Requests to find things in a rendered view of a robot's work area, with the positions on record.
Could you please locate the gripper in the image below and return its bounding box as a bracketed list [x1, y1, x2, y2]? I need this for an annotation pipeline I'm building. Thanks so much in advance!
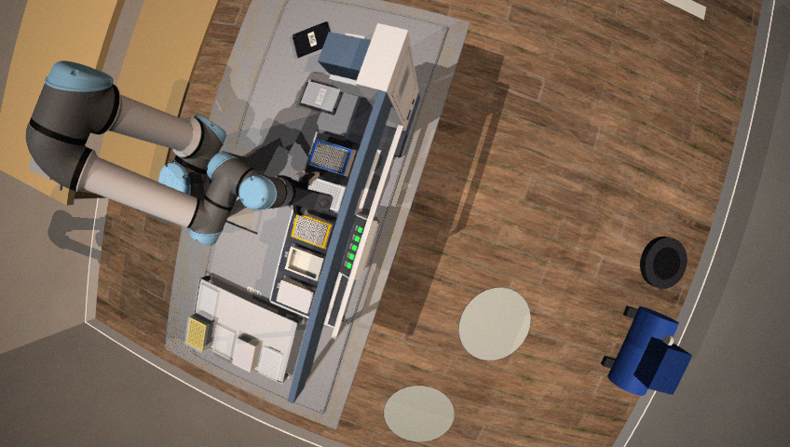
[278, 171, 320, 216]

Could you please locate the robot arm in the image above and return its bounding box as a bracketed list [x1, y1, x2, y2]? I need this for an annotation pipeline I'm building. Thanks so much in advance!
[26, 61, 293, 245]

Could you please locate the beige open rectangular reservoir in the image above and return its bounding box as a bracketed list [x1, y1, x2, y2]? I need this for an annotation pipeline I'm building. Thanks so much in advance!
[285, 245, 325, 281]

